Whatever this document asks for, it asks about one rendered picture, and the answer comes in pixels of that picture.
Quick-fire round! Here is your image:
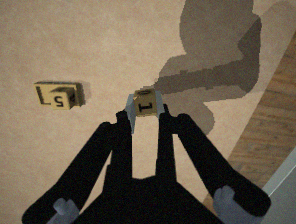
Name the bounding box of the tan cube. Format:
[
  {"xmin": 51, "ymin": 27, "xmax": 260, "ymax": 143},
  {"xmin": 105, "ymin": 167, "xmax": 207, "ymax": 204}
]
[
  {"xmin": 133, "ymin": 88, "xmax": 157, "ymax": 117},
  {"xmin": 48, "ymin": 87, "xmax": 77, "ymax": 110}
]

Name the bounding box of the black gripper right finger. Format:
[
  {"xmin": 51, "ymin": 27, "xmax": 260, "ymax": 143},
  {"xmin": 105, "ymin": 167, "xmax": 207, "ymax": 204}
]
[{"xmin": 152, "ymin": 91, "xmax": 271, "ymax": 224}]

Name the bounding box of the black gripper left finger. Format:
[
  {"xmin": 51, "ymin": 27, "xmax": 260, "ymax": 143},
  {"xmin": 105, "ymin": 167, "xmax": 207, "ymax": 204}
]
[{"xmin": 21, "ymin": 94, "xmax": 136, "ymax": 224}]

